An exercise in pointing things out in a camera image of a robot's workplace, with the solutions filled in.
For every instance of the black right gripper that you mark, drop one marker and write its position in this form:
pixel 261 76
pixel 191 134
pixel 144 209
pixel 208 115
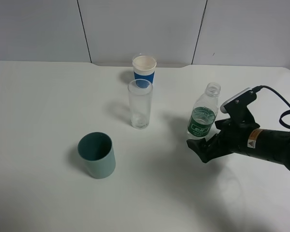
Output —
pixel 249 140

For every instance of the clear bottle with green label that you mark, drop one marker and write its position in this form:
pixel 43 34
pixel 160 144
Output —
pixel 204 112

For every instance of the blue and white paper cup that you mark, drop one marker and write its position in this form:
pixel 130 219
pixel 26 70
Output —
pixel 144 69

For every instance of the grey-green plastic cup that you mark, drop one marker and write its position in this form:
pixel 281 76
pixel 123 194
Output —
pixel 96 149

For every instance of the tall clear drinking glass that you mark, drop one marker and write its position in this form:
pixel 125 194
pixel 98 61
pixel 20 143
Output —
pixel 140 98

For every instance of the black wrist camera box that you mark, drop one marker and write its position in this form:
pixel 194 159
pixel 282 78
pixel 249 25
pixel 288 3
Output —
pixel 236 106

